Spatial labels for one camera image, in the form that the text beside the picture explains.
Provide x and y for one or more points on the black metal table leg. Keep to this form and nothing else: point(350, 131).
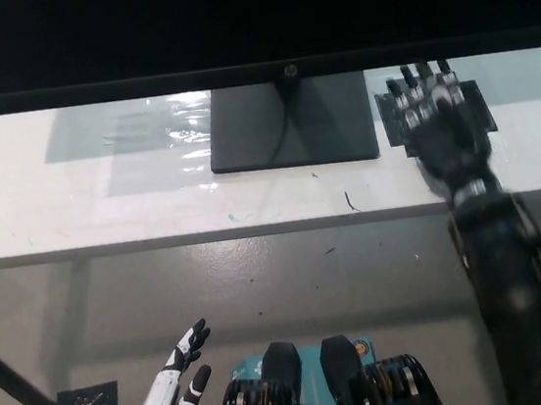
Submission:
point(21, 386)

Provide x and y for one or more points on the black HP computer monitor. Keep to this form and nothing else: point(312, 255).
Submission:
point(228, 20)

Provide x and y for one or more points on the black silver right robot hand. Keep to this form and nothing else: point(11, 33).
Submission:
point(446, 146)

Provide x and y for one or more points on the clear plastic film sheet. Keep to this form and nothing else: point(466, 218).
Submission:
point(177, 130)

